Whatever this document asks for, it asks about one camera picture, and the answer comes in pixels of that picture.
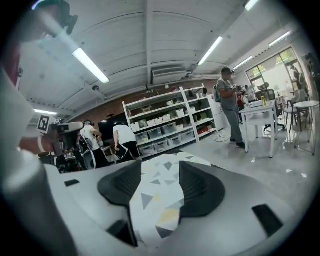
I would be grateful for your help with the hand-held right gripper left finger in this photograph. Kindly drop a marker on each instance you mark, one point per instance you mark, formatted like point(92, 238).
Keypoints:
point(87, 200)

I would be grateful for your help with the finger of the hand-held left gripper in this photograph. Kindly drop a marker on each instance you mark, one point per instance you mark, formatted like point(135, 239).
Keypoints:
point(75, 126)

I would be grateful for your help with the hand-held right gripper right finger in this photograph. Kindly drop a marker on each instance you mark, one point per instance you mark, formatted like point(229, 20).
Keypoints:
point(225, 200)

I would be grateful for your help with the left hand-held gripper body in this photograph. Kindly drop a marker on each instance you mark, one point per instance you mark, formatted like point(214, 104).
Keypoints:
point(43, 122)

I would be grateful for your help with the white cloth with triangle pattern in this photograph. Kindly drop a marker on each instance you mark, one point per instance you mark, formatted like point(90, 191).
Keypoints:
point(155, 195)

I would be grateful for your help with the person's left forearm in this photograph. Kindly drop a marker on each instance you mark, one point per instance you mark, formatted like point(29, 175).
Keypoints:
point(28, 143)

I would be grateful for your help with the ceiling strip light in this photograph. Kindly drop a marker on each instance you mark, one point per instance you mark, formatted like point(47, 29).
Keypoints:
point(280, 38)
point(251, 5)
point(243, 62)
point(45, 111)
point(91, 65)
point(210, 51)

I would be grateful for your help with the white wristband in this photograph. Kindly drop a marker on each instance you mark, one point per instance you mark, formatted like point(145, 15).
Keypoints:
point(41, 145)

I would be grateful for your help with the large black screen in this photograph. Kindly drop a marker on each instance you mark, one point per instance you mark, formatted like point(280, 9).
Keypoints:
point(106, 127)

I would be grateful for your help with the black tablet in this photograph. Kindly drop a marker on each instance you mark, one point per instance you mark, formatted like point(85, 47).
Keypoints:
point(122, 152)

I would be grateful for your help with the person's red jersey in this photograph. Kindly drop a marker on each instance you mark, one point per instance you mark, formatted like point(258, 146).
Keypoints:
point(15, 67)

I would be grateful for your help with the white power strip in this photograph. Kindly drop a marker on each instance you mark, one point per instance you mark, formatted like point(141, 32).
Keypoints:
point(220, 135)

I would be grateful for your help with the red flat box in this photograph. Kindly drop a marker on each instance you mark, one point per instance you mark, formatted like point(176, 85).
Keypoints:
point(203, 130)

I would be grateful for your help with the wooden toy animal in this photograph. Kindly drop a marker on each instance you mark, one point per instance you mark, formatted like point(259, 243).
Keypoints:
point(147, 109)

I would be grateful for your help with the group of shelf storage bins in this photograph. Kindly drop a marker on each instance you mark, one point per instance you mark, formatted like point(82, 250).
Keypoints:
point(155, 132)

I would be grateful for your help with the wide white shelving unit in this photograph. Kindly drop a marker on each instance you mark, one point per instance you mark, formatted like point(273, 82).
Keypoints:
point(150, 98)

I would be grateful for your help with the white refrigerator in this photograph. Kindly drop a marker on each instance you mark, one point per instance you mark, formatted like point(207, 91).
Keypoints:
point(218, 117)

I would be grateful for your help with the green box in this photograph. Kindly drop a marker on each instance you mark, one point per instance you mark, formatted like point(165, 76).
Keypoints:
point(200, 117)

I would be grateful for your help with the person's head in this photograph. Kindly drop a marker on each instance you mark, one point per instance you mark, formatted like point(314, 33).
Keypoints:
point(37, 27)

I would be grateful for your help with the white metal-leg table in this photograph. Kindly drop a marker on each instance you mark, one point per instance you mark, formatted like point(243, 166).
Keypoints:
point(257, 110)

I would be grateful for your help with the white box device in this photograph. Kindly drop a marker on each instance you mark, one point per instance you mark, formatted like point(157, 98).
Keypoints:
point(256, 104)

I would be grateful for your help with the narrow white shelving unit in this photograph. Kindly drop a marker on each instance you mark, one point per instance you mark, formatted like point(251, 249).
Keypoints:
point(197, 99)

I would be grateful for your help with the green bottle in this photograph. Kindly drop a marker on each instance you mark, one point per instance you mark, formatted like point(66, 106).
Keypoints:
point(263, 101)

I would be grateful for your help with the ceiling air conditioner unit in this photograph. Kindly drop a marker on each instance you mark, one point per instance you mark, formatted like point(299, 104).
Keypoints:
point(170, 73)

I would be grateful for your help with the grey mesh office chair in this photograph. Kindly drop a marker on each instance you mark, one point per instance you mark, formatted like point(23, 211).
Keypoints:
point(266, 91)

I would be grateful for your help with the beige chair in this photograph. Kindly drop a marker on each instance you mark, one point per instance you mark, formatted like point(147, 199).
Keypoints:
point(300, 96)

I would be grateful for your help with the large black-framed window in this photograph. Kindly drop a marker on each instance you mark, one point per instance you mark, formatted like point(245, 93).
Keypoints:
point(272, 75)

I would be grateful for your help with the ceiling dome camera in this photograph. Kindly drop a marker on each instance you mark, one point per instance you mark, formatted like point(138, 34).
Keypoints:
point(96, 87)

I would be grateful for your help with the black head-mounted camera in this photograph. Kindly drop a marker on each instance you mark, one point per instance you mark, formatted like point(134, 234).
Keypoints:
point(70, 21)

